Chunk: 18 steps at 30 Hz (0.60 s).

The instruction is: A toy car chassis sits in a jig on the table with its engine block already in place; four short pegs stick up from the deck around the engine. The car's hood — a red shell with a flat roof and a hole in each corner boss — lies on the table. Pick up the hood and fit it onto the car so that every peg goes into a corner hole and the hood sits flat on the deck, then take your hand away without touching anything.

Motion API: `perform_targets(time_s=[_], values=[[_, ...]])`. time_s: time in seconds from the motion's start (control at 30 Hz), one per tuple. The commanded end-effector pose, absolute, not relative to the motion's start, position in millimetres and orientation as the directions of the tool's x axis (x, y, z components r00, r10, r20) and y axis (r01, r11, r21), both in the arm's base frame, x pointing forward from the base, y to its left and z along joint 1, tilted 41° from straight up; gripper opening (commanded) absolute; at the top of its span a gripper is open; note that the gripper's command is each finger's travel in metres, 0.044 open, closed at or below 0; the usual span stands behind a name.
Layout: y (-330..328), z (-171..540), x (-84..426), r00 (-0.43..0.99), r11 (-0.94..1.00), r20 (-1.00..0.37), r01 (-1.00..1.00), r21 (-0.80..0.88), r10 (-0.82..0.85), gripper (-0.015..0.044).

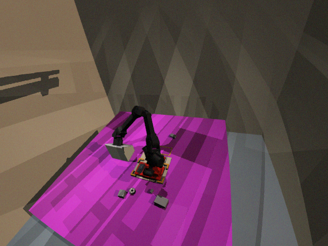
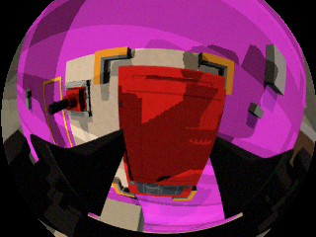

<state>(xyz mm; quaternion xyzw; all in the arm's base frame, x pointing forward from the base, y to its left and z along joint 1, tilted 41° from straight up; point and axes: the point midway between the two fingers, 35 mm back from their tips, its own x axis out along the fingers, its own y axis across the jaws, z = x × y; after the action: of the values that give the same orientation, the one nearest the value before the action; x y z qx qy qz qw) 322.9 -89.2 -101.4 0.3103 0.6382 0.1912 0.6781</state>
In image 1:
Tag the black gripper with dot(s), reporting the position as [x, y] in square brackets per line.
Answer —
[148, 171]

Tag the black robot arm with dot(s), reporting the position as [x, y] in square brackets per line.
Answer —
[152, 140]

